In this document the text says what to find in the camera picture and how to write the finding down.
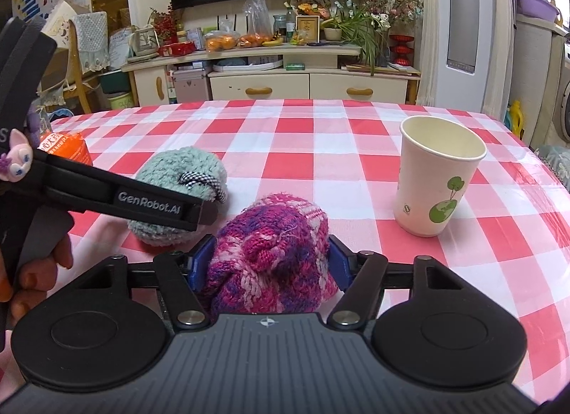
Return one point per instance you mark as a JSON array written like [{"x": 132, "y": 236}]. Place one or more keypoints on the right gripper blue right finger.
[{"x": 342, "y": 263}]

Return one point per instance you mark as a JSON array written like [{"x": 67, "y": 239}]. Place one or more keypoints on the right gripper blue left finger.
[{"x": 197, "y": 265}]

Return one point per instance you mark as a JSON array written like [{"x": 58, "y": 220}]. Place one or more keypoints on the purple pink knitted hat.
[{"x": 271, "y": 259}]

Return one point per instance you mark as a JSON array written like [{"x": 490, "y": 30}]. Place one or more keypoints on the teal knitted hat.
[{"x": 190, "y": 171}]

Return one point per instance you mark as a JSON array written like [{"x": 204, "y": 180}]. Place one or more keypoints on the person left hand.
[{"x": 35, "y": 280}]

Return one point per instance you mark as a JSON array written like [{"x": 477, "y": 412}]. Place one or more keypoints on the pink cat charm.
[{"x": 16, "y": 163}]

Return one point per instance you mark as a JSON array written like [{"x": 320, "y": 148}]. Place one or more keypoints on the orange white tissue pack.
[{"x": 70, "y": 146}]

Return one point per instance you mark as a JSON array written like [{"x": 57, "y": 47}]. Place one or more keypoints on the red white checkered tablecloth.
[{"x": 509, "y": 236}]

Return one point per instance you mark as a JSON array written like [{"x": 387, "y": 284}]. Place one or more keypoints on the green trash bin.
[{"x": 120, "y": 101}]

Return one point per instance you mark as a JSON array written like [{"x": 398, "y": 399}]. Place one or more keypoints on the white paper cup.
[{"x": 438, "y": 160}]

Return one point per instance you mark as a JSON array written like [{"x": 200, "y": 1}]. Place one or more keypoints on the wooden dining chair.
[{"x": 81, "y": 37}]

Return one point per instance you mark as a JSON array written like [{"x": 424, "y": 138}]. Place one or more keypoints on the pink storage box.
[{"x": 191, "y": 85}]

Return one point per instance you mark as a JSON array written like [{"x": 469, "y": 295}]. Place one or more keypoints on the cream tv cabinet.
[{"x": 317, "y": 72}]

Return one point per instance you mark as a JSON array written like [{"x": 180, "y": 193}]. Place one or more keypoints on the flower plant pot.
[{"x": 368, "y": 23}]

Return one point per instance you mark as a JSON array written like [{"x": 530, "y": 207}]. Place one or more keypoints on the white washing machine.
[{"x": 561, "y": 113}]

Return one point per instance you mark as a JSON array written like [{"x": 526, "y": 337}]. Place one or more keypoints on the white standing air conditioner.
[{"x": 470, "y": 49}]

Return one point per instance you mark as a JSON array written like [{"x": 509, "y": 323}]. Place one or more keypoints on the purple plastic basin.
[{"x": 539, "y": 9}]

